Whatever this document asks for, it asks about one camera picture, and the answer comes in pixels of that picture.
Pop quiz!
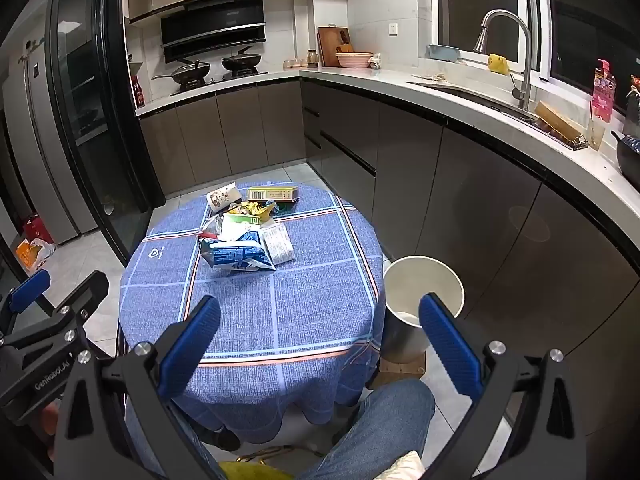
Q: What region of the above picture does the silver refrigerator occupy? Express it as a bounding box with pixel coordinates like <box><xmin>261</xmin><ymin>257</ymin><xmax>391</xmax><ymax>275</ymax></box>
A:
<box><xmin>2</xmin><ymin>40</ymin><xmax>98</xmax><ymax>246</ymax></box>

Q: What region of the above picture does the yellow snack wrapper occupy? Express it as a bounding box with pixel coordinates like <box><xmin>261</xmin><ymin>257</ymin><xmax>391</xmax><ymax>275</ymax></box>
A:
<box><xmin>227</xmin><ymin>200</ymin><xmax>281</xmax><ymax>218</ymax></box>

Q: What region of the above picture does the green white packet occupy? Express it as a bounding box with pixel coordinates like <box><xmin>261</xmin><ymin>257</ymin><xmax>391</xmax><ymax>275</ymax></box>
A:
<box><xmin>222</xmin><ymin>210</ymin><xmax>263</xmax><ymax>241</ymax></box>

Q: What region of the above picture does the blue plaid tablecloth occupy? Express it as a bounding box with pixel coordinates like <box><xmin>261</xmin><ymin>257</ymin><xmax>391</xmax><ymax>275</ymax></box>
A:
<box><xmin>119</xmin><ymin>180</ymin><xmax>386</xmax><ymax>426</ymax></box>

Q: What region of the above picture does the white round waste bin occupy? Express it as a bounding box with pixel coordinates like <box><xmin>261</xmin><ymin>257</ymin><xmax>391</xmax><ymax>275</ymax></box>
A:
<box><xmin>382</xmin><ymin>256</ymin><xmax>466</xmax><ymax>365</ymax></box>

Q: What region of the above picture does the black wok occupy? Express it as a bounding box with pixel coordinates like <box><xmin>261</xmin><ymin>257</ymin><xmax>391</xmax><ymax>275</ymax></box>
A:
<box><xmin>151</xmin><ymin>60</ymin><xmax>212</xmax><ymax>86</ymax></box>
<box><xmin>221</xmin><ymin>46</ymin><xmax>262</xmax><ymax>73</ymax></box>

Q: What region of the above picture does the yellow green cardboard box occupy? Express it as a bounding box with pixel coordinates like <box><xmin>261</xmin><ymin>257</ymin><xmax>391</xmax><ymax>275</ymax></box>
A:
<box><xmin>247</xmin><ymin>185</ymin><xmax>301</xmax><ymax>203</ymax></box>

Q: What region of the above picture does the pink basin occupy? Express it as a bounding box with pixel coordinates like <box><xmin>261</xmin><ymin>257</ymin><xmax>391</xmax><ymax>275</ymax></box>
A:
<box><xmin>336</xmin><ymin>51</ymin><xmax>375</xmax><ymax>68</ymax></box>

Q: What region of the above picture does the printed paper cup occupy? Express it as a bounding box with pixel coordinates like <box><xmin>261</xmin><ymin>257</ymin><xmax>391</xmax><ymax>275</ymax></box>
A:
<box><xmin>205</xmin><ymin>185</ymin><xmax>242</xmax><ymax>212</ymax></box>

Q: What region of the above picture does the clear glass cup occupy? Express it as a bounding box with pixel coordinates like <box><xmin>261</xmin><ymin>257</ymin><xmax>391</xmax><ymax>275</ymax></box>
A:
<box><xmin>586</xmin><ymin>119</ymin><xmax>607</xmax><ymax>151</ymax></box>

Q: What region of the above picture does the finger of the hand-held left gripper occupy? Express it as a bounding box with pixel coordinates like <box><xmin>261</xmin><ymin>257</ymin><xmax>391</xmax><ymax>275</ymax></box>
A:
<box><xmin>0</xmin><ymin>271</ymin><xmax>110</xmax><ymax>356</ymax></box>
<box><xmin>0</xmin><ymin>269</ymin><xmax>52</xmax><ymax>333</ymax></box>

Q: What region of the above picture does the wooden cutting board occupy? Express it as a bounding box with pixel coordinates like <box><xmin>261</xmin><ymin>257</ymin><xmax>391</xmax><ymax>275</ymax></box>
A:
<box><xmin>317</xmin><ymin>25</ymin><xmax>351</xmax><ymax>67</ymax></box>

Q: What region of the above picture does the black gas cooktop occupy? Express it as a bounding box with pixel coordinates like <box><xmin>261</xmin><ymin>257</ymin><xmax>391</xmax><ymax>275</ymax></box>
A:
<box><xmin>170</xmin><ymin>71</ymin><xmax>271</xmax><ymax>97</ymax></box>

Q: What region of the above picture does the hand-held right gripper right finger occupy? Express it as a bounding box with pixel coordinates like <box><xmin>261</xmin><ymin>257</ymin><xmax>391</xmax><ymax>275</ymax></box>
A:
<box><xmin>419</xmin><ymin>292</ymin><xmax>588</xmax><ymax>480</ymax></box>

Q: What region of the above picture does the pink refill pouch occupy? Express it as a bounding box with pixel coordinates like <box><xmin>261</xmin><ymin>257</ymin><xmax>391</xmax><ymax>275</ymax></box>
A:
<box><xmin>591</xmin><ymin>59</ymin><xmax>616</xmax><ymax>123</ymax></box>

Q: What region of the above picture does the cream fabric item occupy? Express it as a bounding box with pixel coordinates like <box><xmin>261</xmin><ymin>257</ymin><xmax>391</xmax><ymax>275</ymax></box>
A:
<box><xmin>385</xmin><ymin>451</ymin><xmax>427</xmax><ymax>480</ymax></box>

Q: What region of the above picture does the pale blue tray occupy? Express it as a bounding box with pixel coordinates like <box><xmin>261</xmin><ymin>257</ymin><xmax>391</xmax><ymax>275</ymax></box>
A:
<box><xmin>426</xmin><ymin>44</ymin><xmax>461</xmax><ymax>62</ymax></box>

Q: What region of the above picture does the blue white crushed carton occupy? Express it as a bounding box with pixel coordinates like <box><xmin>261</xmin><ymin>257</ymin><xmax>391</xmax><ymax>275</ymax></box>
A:
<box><xmin>199</xmin><ymin>232</ymin><xmax>276</xmax><ymax>272</ymax></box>

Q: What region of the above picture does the wooden box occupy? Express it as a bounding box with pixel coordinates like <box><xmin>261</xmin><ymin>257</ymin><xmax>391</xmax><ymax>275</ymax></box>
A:
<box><xmin>534</xmin><ymin>101</ymin><xmax>586</xmax><ymax>143</ymax></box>

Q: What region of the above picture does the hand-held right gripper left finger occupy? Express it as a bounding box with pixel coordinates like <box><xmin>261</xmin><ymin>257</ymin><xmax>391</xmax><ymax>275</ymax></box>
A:
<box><xmin>52</xmin><ymin>295</ymin><xmax>222</xmax><ymax>480</ymax></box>

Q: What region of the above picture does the yellow cushion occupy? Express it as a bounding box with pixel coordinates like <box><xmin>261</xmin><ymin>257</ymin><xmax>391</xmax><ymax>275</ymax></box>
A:
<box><xmin>220</xmin><ymin>460</ymin><xmax>296</xmax><ymax>480</ymax></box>

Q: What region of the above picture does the dark bottle red cap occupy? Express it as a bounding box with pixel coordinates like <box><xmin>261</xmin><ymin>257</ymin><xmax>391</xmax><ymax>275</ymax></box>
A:
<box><xmin>625</xmin><ymin>75</ymin><xmax>640</xmax><ymax>136</ymax></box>

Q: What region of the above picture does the white printed packet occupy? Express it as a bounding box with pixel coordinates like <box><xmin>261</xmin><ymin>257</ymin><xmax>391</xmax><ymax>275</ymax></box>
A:
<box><xmin>262</xmin><ymin>224</ymin><xmax>296</xmax><ymax>265</ymax></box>

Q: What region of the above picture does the red box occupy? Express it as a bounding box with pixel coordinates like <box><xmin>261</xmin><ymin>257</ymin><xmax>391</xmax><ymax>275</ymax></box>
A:
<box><xmin>22</xmin><ymin>214</ymin><xmax>56</xmax><ymax>246</ymax></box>

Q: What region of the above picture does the orange plastic bag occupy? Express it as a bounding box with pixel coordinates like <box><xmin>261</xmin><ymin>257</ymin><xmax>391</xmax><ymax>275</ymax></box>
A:
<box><xmin>15</xmin><ymin>240</ymin><xmax>56</xmax><ymax>273</ymax></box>

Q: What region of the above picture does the black framed glass door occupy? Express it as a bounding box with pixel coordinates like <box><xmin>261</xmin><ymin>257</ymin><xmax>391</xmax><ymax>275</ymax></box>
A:
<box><xmin>47</xmin><ymin>0</ymin><xmax>168</xmax><ymax>268</ymax></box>

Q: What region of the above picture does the steel kitchen faucet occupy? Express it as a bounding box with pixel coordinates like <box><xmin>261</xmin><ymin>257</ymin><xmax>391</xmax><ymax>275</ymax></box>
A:
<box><xmin>473</xmin><ymin>9</ymin><xmax>535</xmax><ymax>111</ymax></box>

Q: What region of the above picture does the white kitchen countertop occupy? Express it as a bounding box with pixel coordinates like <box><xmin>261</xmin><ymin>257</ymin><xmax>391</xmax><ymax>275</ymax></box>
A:
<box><xmin>134</xmin><ymin>67</ymin><xmax>640</xmax><ymax>241</ymax></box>

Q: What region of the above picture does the person's jeans leg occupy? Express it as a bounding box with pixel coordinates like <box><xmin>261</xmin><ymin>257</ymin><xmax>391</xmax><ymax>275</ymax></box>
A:
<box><xmin>300</xmin><ymin>379</ymin><xmax>436</xmax><ymax>480</ymax></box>

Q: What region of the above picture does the person's left hand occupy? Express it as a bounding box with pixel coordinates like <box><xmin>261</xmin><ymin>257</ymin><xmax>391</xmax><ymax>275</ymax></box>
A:
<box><xmin>37</xmin><ymin>402</ymin><xmax>57</xmax><ymax>441</ymax></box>

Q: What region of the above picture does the steel sink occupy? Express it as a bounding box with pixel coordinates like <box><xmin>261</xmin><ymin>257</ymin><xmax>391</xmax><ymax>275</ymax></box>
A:
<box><xmin>406</xmin><ymin>77</ymin><xmax>538</xmax><ymax>123</ymax></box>

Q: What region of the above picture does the wooden block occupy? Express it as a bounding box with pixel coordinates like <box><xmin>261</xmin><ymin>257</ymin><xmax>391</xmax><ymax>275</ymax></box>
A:
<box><xmin>377</xmin><ymin>350</ymin><xmax>427</xmax><ymax>376</ymax></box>

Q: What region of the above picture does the black range hood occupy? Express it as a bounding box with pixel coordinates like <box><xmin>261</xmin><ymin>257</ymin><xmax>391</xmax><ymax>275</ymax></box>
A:
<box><xmin>160</xmin><ymin>0</ymin><xmax>267</xmax><ymax>65</ymax></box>

